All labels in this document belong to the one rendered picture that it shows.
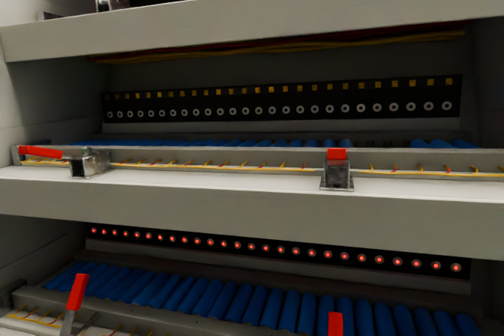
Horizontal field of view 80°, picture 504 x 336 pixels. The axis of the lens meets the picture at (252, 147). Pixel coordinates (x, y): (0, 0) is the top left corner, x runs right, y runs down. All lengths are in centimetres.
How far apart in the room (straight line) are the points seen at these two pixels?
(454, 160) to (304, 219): 14
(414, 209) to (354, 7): 18
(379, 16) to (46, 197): 39
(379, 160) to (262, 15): 18
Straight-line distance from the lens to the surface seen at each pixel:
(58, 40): 46
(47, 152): 34
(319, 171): 30
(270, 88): 44
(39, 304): 50
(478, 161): 32
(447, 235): 28
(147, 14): 38
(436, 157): 31
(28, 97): 54
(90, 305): 45
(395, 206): 26
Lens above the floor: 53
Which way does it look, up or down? 10 degrees up
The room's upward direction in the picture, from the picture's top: 3 degrees clockwise
